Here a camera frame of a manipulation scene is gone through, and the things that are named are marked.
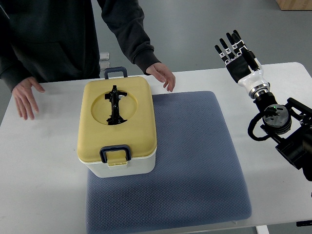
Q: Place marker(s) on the person's left hand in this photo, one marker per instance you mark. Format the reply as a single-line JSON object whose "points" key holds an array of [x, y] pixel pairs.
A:
{"points": [[162, 73]]}

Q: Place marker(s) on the person's right hand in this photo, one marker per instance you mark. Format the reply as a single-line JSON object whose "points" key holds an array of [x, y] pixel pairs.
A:
{"points": [[24, 98]]}

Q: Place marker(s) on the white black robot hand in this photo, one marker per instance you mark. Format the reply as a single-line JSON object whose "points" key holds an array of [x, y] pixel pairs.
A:
{"points": [[242, 65]]}

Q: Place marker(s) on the yellow storage box lid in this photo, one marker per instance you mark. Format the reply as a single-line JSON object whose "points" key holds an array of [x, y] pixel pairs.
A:
{"points": [[117, 122]]}

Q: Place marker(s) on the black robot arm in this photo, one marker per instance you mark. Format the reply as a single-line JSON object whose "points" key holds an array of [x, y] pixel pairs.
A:
{"points": [[289, 125]]}

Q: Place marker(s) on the wooden box corner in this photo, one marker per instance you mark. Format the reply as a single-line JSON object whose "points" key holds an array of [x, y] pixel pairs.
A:
{"points": [[295, 5]]}

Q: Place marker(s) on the white storage box base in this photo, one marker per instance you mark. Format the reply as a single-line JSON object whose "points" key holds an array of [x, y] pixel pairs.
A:
{"points": [[136, 166]]}

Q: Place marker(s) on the person's dark hoodie torso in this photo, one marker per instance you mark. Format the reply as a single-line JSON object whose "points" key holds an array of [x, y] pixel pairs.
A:
{"points": [[56, 40]]}

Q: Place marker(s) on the blue-grey textured mat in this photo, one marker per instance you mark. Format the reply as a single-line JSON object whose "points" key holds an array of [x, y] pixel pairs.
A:
{"points": [[197, 178]]}

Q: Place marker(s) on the white table leg bracket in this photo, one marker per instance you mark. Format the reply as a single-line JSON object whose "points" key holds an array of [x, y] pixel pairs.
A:
{"points": [[263, 229]]}

